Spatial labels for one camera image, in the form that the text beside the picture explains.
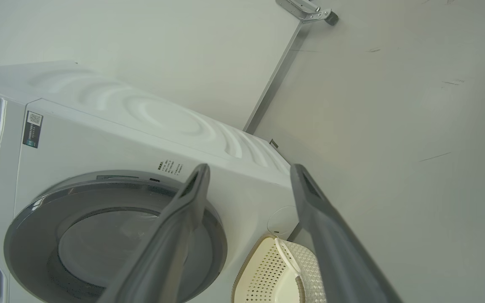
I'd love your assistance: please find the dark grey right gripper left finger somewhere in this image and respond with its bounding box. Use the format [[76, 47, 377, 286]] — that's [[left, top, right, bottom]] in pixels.
[[99, 164, 211, 303]]

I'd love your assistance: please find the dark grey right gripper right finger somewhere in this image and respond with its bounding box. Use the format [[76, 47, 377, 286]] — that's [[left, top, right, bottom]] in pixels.
[[290, 164, 403, 303]]

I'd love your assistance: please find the round glass washing machine door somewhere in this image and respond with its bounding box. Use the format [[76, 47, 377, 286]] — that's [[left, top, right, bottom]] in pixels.
[[3, 170, 229, 303]]

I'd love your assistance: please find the cream perforated laundry basket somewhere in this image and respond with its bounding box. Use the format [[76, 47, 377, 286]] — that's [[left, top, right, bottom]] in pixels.
[[231, 236, 328, 303]]

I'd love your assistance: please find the white front-load washing machine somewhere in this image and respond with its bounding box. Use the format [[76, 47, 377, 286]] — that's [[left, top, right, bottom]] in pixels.
[[0, 60, 300, 303]]

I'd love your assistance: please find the dark QR code sticker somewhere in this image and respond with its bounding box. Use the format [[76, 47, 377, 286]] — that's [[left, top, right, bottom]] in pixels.
[[22, 111, 44, 149]]

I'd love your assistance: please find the grey metal frame with caster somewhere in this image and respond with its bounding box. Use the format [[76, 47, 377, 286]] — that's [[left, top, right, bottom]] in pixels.
[[242, 0, 339, 134]]

